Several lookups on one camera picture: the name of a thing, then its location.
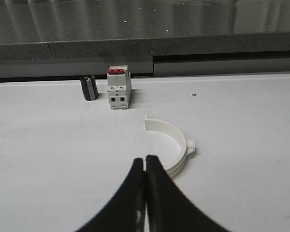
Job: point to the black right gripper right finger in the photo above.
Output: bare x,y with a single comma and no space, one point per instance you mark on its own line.
169,210

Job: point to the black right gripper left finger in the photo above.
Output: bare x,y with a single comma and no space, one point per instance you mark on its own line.
125,211

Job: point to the white half pipe clamp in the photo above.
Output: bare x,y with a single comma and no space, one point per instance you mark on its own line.
186,146

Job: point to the black cylindrical capacitor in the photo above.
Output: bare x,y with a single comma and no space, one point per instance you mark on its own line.
89,88

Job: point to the grey stone counter ledge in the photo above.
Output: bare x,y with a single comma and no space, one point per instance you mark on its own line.
68,29

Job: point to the white circuit breaker red switch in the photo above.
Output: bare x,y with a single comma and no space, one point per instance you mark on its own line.
119,87

